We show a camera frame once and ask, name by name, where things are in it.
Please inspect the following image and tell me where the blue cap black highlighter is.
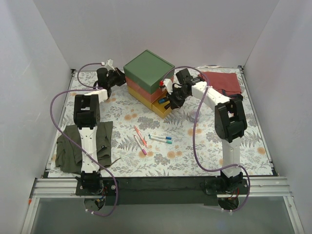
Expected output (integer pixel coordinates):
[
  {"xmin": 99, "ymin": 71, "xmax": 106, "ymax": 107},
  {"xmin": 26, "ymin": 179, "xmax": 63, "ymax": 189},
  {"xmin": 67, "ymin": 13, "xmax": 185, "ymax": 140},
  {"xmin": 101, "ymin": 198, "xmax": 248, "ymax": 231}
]
[{"xmin": 158, "ymin": 97, "xmax": 169, "ymax": 104}]

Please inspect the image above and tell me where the yellow bottom drawer box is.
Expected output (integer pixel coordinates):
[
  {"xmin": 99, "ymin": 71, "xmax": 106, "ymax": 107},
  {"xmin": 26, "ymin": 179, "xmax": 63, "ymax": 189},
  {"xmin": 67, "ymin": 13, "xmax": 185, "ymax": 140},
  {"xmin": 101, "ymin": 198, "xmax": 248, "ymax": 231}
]
[{"xmin": 128, "ymin": 86, "xmax": 172, "ymax": 118}]

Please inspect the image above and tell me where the pink drawer box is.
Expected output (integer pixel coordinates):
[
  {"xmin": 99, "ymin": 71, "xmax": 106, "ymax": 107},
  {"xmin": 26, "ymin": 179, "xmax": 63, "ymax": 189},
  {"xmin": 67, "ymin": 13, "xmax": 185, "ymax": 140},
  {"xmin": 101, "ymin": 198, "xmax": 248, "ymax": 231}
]
[{"xmin": 125, "ymin": 75, "xmax": 174, "ymax": 102}]

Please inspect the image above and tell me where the white blue marker pen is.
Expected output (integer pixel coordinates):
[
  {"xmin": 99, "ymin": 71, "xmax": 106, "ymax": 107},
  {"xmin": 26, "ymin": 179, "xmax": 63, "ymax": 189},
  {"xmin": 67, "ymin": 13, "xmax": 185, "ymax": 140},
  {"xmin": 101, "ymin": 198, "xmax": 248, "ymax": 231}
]
[{"xmin": 148, "ymin": 134, "xmax": 172, "ymax": 140}]

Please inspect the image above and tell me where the white teal marker pen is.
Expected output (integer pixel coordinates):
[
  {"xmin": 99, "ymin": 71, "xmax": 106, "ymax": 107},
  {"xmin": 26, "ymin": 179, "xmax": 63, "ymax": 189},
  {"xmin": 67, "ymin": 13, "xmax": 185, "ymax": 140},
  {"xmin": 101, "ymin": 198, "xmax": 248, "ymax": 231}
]
[{"xmin": 149, "ymin": 136, "xmax": 172, "ymax": 144}]

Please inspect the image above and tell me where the orange pink marker pen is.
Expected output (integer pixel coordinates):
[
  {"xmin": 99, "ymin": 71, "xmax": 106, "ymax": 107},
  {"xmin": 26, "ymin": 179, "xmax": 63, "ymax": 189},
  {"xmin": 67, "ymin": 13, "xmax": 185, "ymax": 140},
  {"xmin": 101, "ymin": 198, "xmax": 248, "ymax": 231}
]
[{"xmin": 134, "ymin": 126, "xmax": 148, "ymax": 148}]

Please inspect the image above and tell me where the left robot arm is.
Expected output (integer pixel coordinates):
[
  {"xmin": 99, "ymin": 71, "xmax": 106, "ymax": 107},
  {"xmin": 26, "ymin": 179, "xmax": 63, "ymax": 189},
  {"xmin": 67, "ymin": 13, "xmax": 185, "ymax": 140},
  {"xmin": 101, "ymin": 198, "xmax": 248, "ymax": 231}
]
[{"xmin": 74, "ymin": 68, "xmax": 126, "ymax": 195}]

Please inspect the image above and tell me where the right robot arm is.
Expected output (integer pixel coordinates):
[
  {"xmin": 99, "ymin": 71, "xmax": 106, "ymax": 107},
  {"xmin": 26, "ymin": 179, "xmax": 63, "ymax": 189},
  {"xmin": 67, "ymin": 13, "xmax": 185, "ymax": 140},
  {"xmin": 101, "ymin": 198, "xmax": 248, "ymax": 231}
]
[{"xmin": 160, "ymin": 66, "xmax": 247, "ymax": 194}]

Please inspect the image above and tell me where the floral patterned table mat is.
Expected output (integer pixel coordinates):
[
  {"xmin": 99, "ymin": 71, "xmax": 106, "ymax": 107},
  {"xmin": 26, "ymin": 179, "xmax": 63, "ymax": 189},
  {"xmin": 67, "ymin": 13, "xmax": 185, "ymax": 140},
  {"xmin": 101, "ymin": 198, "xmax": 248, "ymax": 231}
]
[{"xmin": 48, "ymin": 68, "xmax": 273, "ymax": 178}]

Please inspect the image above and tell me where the red folded cloth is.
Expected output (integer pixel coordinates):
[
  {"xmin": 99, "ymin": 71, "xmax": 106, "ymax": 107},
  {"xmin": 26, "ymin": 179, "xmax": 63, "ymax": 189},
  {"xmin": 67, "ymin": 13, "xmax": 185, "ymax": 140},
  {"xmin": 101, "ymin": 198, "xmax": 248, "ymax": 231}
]
[{"xmin": 203, "ymin": 72, "xmax": 242, "ymax": 96}]

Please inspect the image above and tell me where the white magenta marker pen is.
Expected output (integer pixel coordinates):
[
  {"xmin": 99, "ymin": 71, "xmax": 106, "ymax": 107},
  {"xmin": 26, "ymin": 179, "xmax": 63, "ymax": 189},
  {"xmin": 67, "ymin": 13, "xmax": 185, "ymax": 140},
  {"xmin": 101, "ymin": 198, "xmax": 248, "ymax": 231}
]
[{"xmin": 134, "ymin": 136, "xmax": 147, "ymax": 156}]

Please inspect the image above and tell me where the olive green folded cloth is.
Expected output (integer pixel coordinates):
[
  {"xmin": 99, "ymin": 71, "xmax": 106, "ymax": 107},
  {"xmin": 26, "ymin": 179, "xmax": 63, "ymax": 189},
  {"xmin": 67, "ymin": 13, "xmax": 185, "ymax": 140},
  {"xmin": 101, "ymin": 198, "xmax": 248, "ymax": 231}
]
[{"xmin": 55, "ymin": 121, "xmax": 113, "ymax": 174}]

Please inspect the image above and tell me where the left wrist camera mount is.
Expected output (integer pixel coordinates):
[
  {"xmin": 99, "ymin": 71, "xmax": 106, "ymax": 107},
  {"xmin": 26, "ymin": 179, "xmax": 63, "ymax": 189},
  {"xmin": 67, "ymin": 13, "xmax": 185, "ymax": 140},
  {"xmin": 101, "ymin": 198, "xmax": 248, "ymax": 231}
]
[{"xmin": 100, "ymin": 59, "xmax": 116, "ymax": 71}]

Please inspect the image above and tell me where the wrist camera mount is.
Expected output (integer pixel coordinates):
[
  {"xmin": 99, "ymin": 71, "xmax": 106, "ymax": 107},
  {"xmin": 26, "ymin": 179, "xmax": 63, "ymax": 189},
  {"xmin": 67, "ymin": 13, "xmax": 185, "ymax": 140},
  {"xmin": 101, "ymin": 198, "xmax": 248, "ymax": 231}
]
[
  {"xmin": 159, "ymin": 78, "xmax": 173, "ymax": 95},
  {"xmin": 100, "ymin": 59, "xmax": 116, "ymax": 71}
]

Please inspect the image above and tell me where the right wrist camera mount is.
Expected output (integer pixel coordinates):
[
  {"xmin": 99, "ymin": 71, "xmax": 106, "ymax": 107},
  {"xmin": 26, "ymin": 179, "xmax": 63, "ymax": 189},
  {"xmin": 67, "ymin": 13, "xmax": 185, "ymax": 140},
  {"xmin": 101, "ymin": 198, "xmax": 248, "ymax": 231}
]
[{"xmin": 159, "ymin": 78, "xmax": 173, "ymax": 95}]

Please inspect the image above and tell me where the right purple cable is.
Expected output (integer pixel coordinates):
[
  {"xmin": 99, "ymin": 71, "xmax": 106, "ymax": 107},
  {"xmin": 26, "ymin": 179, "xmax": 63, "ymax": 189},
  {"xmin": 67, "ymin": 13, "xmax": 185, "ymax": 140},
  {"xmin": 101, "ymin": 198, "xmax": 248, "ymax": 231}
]
[{"xmin": 162, "ymin": 67, "xmax": 251, "ymax": 215}]

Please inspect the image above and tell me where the purple cable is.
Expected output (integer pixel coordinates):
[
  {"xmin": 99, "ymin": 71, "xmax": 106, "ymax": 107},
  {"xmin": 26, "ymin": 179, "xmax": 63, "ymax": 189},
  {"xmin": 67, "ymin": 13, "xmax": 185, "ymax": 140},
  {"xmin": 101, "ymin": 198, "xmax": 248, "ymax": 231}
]
[
  {"xmin": 50, "ymin": 62, "xmax": 120, "ymax": 217},
  {"xmin": 162, "ymin": 67, "xmax": 251, "ymax": 215}
]

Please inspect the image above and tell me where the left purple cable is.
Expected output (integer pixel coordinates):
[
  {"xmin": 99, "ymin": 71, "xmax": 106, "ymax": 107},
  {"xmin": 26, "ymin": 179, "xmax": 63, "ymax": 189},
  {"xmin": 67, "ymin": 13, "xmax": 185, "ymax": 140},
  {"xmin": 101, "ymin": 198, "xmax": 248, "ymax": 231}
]
[{"xmin": 50, "ymin": 62, "xmax": 120, "ymax": 217}]

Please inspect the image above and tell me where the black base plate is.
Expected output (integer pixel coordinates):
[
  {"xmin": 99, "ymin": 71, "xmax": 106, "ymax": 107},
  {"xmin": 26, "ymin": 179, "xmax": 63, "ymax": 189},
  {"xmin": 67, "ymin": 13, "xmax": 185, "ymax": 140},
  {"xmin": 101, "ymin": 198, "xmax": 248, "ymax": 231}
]
[{"xmin": 75, "ymin": 177, "xmax": 252, "ymax": 207}]

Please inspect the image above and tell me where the aluminium frame rail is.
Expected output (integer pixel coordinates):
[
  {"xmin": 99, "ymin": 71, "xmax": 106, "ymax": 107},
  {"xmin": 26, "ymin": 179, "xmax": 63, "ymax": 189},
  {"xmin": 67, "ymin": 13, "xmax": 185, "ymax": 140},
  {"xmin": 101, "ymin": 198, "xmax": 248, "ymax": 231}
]
[{"xmin": 21, "ymin": 176, "xmax": 304, "ymax": 234}]

